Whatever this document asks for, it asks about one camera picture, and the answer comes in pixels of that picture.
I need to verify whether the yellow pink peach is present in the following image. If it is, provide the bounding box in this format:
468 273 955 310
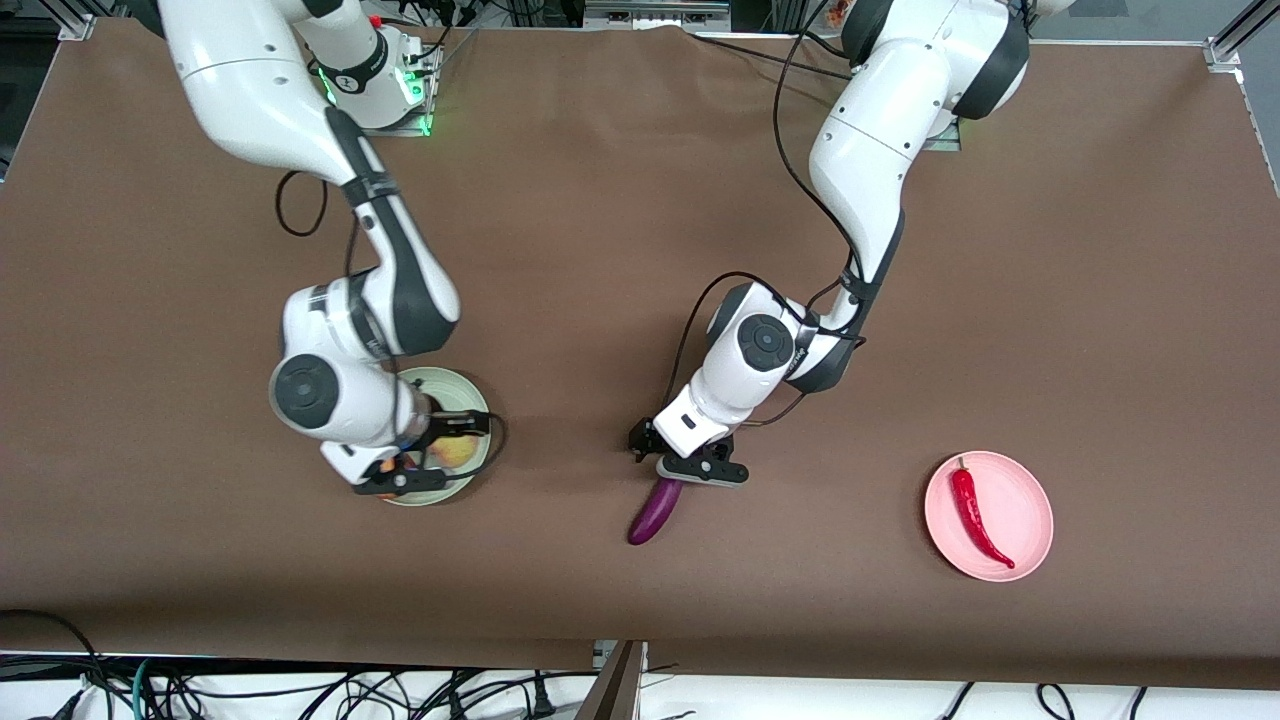
428 434 480 472

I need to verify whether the purple eggplant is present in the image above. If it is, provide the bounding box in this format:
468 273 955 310
627 478 685 547

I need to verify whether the red chili pepper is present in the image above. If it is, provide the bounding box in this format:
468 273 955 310
950 456 1017 570

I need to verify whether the pale green plate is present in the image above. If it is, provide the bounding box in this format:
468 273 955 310
378 367 494 507

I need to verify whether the brown table mat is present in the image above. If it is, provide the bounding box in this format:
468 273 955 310
0 18 1280 691

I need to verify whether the white object at table edge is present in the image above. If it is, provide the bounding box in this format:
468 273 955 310
575 640 649 720

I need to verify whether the pink plate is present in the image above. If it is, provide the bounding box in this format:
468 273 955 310
924 451 1055 583

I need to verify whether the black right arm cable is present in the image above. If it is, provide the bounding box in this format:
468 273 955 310
274 170 509 477

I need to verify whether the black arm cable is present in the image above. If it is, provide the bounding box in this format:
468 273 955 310
274 170 509 477
663 0 869 433

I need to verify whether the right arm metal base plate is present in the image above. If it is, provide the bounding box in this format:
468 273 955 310
380 98 433 138

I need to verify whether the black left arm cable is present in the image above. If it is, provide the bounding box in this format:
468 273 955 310
663 0 869 433

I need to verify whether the black cable across mat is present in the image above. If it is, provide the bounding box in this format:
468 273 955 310
690 30 856 81

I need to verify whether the aluminium rail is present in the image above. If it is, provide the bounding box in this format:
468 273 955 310
585 0 731 29

